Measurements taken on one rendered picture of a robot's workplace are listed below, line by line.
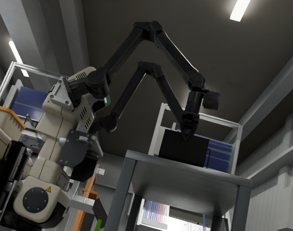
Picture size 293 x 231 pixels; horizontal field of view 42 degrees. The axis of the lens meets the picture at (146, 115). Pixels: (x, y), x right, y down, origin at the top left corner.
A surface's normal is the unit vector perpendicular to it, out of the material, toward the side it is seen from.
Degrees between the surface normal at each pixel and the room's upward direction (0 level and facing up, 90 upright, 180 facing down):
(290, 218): 90
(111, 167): 90
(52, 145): 90
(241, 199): 90
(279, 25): 180
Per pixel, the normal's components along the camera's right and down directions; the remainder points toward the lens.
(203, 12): -0.25, 0.89
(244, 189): -0.03, -0.39
